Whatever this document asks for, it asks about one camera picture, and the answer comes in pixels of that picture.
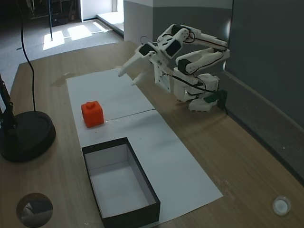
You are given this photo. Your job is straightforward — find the orange cube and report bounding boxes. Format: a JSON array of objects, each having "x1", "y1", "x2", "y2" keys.
[{"x1": 81, "y1": 100, "x2": 105, "y2": 128}]

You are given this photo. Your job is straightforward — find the black cardboard box white inside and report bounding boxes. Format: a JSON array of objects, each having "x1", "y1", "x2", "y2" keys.
[{"x1": 81, "y1": 137, "x2": 161, "y2": 228}]

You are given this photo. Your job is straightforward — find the white paper sheet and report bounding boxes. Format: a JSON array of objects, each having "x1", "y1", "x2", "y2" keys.
[
  {"x1": 73, "y1": 110, "x2": 224, "y2": 225},
  {"x1": 66, "y1": 68, "x2": 156, "y2": 124}
]

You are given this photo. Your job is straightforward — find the green table clamp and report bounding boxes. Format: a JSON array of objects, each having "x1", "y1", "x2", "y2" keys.
[{"x1": 205, "y1": 90, "x2": 228, "y2": 110}]

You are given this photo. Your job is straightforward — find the thin dark pole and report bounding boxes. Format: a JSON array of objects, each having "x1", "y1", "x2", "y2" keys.
[{"x1": 48, "y1": 0, "x2": 53, "y2": 42}]

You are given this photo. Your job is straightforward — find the black round lamp base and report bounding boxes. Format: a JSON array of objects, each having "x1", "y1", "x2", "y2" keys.
[{"x1": 0, "y1": 111, "x2": 57, "y2": 163}]

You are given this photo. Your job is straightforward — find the white round cap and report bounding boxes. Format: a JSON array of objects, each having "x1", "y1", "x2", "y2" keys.
[{"x1": 271, "y1": 195, "x2": 292, "y2": 217}]

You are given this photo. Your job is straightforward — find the black lamp cable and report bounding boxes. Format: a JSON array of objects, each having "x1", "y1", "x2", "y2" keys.
[{"x1": 20, "y1": 0, "x2": 37, "y2": 113}]

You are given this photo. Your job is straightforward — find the round table cable hole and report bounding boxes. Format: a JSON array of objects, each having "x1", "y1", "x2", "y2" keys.
[{"x1": 16, "y1": 192, "x2": 54, "y2": 228}]

